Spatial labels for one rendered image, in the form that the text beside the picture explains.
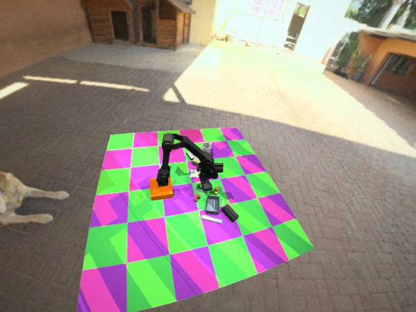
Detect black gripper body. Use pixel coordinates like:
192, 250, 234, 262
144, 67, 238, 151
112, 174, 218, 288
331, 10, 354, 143
197, 167, 213, 192

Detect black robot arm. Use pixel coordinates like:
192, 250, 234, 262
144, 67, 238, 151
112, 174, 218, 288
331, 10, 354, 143
156, 133, 224, 187

